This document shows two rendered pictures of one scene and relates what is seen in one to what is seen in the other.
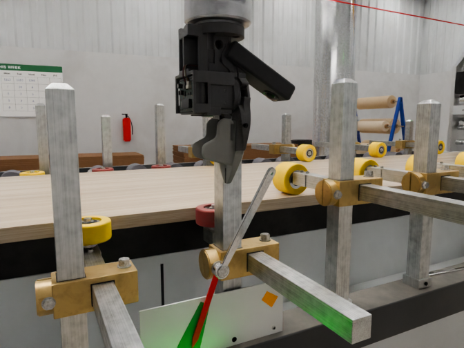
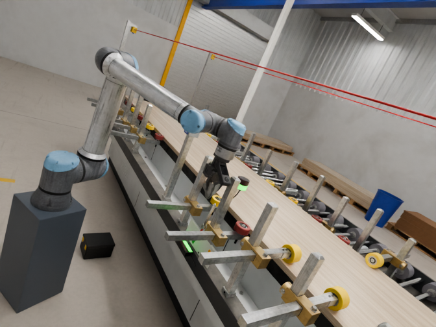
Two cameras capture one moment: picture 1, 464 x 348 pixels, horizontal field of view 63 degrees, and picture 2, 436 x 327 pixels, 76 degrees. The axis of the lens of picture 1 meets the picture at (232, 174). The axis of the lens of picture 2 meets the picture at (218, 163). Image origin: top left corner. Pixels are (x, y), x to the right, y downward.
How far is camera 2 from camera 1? 127 cm
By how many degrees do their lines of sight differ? 76
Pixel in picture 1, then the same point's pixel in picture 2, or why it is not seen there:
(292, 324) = (211, 273)
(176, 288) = (230, 246)
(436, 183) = (290, 299)
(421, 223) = not seen: hidden behind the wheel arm
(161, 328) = (191, 228)
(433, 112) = (310, 259)
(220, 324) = (198, 243)
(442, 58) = not seen: outside the picture
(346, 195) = (244, 247)
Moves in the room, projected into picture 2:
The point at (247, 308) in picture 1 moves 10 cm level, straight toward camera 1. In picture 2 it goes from (204, 247) to (185, 241)
